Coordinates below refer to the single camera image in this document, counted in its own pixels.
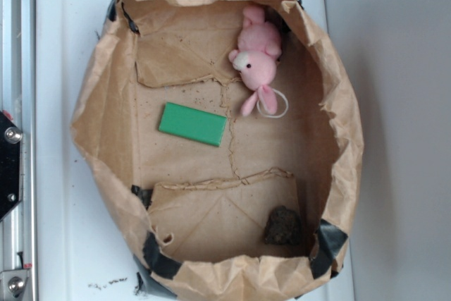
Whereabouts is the dark brown rock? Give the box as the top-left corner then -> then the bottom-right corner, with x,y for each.
264,206 -> 302,245

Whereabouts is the green rectangular block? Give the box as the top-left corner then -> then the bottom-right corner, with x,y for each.
159,102 -> 227,147

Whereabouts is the silver corner bracket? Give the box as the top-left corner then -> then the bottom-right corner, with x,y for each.
0,269 -> 32,301

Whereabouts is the brown paper bag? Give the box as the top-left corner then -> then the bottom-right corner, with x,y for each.
70,0 -> 364,300

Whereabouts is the aluminium frame rail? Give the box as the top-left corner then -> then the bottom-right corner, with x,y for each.
1,0 -> 38,300

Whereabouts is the white plastic tray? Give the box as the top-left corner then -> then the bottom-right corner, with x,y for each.
36,0 -> 354,300

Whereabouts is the pink plush bunny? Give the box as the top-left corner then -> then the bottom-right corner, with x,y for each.
228,5 -> 289,118

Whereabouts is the black metal bracket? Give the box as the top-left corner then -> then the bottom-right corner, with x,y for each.
0,111 -> 23,221

